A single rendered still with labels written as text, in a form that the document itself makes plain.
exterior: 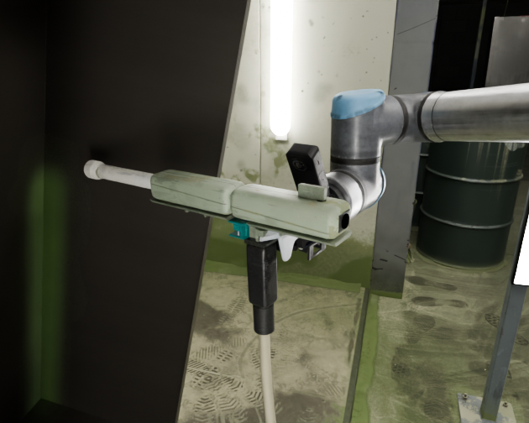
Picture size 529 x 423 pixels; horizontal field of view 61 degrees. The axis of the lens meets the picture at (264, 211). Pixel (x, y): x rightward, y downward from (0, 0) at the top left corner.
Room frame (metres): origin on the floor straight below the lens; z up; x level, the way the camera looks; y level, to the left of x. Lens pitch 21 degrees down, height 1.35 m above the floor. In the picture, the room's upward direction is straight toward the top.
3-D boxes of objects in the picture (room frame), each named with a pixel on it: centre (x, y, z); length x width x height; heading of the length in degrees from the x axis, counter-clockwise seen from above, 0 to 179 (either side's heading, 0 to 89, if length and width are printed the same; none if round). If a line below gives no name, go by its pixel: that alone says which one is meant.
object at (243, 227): (0.56, 0.03, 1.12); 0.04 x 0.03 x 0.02; 144
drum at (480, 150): (2.78, -1.34, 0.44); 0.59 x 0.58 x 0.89; 178
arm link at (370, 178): (0.79, -0.16, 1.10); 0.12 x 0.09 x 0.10; 145
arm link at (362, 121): (0.80, -0.17, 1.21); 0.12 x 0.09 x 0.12; 116
